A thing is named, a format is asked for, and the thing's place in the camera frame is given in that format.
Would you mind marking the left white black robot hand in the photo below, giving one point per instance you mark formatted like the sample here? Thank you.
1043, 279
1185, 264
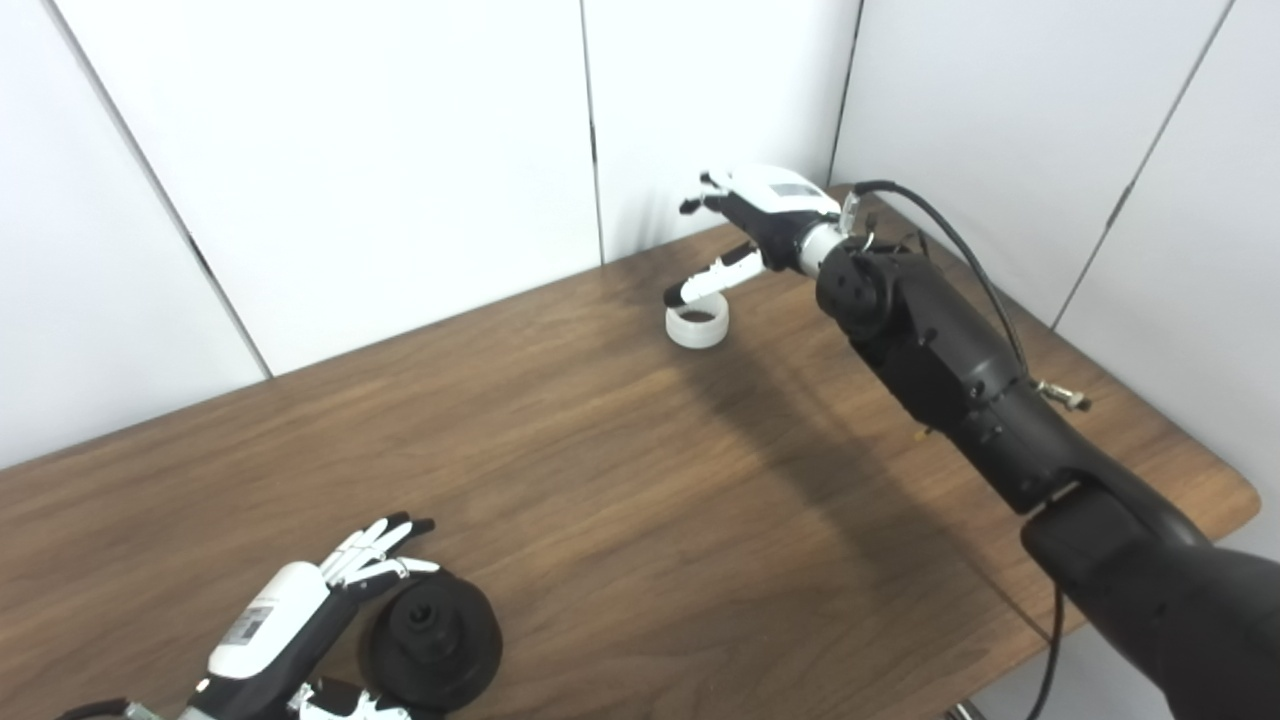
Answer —
270, 620

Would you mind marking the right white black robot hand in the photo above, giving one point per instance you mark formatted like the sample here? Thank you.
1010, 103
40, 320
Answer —
775, 215

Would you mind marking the round black plastic part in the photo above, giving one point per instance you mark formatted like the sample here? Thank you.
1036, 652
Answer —
445, 640

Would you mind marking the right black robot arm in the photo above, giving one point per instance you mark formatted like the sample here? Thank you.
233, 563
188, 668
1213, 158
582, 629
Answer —
960, 370

